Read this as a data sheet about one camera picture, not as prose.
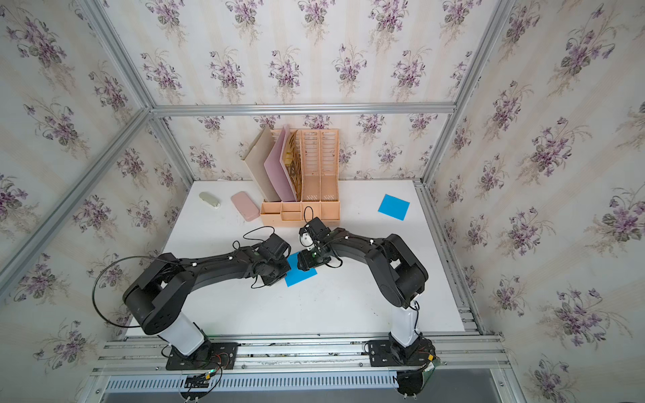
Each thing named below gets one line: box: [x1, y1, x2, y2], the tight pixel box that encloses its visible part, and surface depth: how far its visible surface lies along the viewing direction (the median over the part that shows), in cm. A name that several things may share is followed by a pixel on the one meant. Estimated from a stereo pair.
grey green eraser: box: [198, 191, 221, 210], surface depth 116 cm
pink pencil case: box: [230, 190, 261, 222], surface depth 113 cm
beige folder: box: [241, 125, 281, 203], surface depth 94 cm
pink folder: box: [263, 125, 298, 203], surface depth 95 cm
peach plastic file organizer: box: [259, 128, 341, 228], surface depth 109 cm
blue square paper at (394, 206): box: [377, 193, 411, 221], surface depth 114 cm
